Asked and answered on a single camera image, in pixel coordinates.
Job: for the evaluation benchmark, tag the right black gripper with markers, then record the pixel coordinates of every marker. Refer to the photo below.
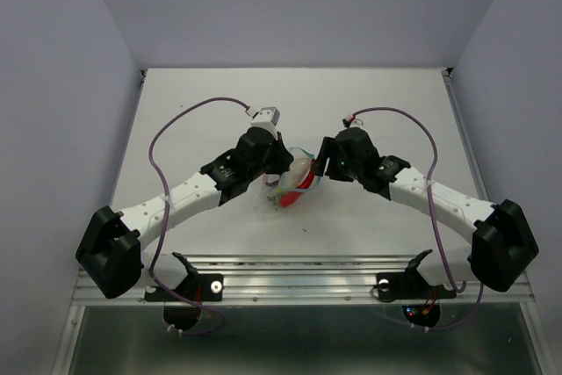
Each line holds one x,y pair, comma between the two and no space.
328,147

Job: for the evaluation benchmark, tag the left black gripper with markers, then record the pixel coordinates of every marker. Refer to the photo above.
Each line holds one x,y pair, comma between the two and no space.
284,156

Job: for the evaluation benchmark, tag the white radish toy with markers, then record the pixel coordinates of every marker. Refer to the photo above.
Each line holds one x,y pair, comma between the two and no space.
296,174

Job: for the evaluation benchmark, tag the clear zip top bag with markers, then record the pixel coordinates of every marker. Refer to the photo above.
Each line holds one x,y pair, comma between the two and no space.
296,152

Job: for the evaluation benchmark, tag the red chili pepper toy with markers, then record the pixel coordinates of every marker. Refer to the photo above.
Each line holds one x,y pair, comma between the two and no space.
288,198

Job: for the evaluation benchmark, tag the purple onion toy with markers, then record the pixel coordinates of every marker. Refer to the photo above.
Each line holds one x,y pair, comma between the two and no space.
271,180

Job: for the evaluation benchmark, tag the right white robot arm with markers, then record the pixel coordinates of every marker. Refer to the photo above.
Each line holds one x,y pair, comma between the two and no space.
499,244

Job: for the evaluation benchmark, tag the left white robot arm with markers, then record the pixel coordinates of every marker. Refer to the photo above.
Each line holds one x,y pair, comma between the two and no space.
113,250

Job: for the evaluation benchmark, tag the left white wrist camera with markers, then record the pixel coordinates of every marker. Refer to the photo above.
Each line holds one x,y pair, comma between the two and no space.
266,118

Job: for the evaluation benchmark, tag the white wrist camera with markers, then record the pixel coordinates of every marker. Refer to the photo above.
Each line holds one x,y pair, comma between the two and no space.
352,121
266,118

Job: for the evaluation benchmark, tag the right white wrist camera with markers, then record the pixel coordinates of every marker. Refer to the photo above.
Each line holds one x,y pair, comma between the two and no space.
352,121

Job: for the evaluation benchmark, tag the aluminium mounting rail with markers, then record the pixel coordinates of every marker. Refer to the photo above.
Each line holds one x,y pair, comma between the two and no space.
290,280

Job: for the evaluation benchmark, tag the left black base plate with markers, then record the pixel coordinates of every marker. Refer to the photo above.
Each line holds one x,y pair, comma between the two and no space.
201,288

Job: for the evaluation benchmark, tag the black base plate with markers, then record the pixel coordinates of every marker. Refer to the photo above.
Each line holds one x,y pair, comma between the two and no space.
391,286
201,288

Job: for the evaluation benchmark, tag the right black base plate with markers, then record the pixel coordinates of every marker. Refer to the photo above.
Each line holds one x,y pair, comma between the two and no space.
391,286

